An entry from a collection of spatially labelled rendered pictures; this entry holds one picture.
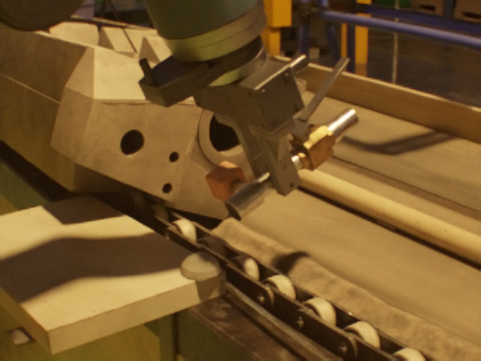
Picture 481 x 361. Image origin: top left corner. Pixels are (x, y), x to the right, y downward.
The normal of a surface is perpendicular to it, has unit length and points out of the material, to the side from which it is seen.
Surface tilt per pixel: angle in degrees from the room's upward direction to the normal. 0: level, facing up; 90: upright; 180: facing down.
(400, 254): 0
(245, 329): 0
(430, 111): 90
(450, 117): 90
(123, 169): 90
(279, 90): 90
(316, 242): 0
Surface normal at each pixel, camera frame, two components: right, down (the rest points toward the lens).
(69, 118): -0.76, -0.13
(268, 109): 0.58, 0.28
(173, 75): -0.34, -0.77
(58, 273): 0.01, -0.94
